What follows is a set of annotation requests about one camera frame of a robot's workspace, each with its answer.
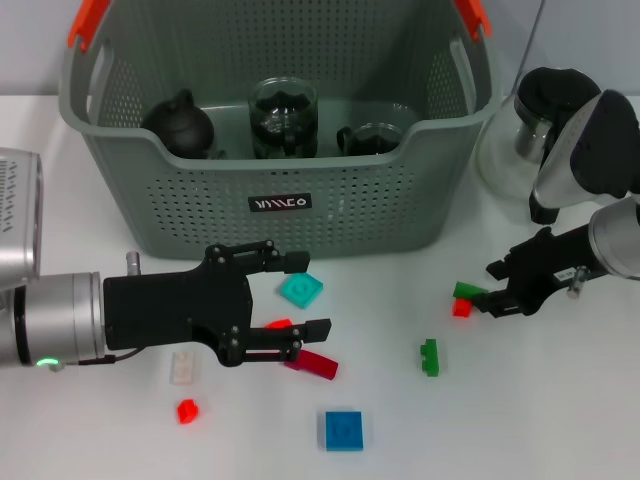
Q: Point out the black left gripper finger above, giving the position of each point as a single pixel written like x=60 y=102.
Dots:
x=295 y=261
x=317 y=329

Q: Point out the dark red curved block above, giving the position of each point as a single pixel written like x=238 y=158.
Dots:
x=320 y=366

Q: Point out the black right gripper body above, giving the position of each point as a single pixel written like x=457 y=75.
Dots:
x=550 y=260

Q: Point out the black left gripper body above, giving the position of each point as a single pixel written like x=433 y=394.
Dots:
x=170 y=310

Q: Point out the green long building block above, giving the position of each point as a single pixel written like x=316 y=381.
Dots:
x=467 y=289

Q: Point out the metal plug right gripper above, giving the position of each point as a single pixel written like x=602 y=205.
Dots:
x=576 y=282

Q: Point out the green notched building block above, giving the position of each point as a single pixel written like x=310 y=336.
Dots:
x=430 y=357

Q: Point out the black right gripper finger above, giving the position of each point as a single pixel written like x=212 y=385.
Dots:
x=500 y=303
x=500 y=269

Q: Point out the metal plug left gripper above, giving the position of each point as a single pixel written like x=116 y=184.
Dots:
x=132 y=263

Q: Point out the clear white block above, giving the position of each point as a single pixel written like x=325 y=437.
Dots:
x=183 y=367

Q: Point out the bright red sloped block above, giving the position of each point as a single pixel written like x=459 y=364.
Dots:
x=279 y=324

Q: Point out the grey-green perforated storage bin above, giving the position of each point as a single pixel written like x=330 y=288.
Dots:
x=325 y=225

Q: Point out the small black clay teapot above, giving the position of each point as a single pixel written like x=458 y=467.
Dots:
x=182 y=127

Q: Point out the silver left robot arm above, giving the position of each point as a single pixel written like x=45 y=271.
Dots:
x=55 y=320

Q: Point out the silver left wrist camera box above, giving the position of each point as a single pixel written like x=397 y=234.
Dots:
x=20 y=215

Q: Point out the metal plug gripper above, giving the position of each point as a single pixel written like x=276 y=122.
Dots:
x=132 y=263
x=576 y=282

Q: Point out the teal square building block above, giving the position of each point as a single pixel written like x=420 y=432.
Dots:
x=300 y=291

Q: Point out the small red building block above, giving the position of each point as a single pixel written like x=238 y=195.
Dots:
x=187 y=411
x=462 y=308

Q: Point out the blue square building block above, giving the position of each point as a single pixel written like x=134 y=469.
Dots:
x=344 y=431

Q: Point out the glass teapot black lid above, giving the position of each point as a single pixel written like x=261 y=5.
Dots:
x=550 y=87

